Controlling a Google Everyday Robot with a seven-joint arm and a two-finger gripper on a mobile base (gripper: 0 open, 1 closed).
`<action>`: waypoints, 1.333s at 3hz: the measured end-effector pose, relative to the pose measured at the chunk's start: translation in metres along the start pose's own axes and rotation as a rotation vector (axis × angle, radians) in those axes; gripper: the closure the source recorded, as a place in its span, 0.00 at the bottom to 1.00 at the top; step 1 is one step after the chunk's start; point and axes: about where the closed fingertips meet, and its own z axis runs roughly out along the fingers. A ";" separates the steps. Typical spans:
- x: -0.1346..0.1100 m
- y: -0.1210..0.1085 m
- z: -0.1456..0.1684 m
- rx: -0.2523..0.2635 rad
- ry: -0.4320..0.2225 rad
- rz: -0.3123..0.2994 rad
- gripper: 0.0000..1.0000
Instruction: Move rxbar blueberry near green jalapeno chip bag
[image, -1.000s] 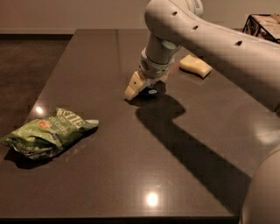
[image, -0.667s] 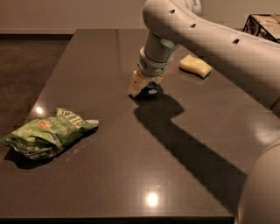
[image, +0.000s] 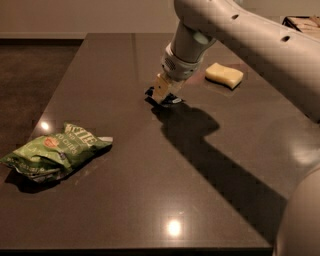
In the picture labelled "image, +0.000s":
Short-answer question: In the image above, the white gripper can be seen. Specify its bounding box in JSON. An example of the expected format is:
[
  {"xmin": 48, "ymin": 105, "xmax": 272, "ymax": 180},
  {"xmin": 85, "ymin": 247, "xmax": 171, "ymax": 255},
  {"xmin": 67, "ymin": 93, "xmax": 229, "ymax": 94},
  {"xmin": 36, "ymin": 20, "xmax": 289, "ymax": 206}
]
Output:
[{"xmin": 152, "ymin": 43, "xmax": 204, "ymax": 102}]

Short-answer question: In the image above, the blue rxbar blueberry bar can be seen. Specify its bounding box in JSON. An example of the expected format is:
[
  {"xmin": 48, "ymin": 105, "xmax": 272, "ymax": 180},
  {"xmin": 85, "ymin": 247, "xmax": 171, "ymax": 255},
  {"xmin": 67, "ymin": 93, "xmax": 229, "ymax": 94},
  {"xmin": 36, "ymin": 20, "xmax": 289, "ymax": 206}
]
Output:
[{"xmin": 145, "ymin": 86, "xmax": 183, "ymax": 106}]

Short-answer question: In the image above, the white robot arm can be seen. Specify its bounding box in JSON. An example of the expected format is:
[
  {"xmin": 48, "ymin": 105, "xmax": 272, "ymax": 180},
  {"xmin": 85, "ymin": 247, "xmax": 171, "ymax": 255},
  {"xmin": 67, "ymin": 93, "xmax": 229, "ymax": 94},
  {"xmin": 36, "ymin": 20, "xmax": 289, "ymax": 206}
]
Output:
[{"xmin": 152, "ymin": 0, "xmax": 320, "ymax": 256}]

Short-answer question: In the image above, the green jalapeno chip bag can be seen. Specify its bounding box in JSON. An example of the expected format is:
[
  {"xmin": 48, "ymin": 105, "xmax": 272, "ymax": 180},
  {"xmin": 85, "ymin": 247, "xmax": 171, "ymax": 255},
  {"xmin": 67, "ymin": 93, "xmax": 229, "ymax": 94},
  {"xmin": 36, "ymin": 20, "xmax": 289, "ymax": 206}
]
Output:
[{"xmin": 1, "ymin": 123, "xmax": 113, "ymax": 183}]

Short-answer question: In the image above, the yellow sponge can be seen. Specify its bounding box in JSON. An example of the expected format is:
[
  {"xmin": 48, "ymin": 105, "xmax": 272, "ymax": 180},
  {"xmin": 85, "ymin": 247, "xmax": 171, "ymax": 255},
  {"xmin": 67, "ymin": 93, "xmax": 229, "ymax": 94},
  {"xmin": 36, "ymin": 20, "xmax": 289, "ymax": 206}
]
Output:
[{"xmin": 205, "ymin": 63, "xmax": 244, "ymax": 90}]

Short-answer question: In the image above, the black wire basket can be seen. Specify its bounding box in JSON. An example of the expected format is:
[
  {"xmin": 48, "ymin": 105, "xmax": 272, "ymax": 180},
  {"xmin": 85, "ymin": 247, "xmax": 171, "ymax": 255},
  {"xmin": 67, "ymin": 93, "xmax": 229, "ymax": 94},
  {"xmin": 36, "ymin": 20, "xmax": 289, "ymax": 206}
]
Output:
[{"xmin": 282, "ymin": 16, "xmax": 320, "ymax": 33}]

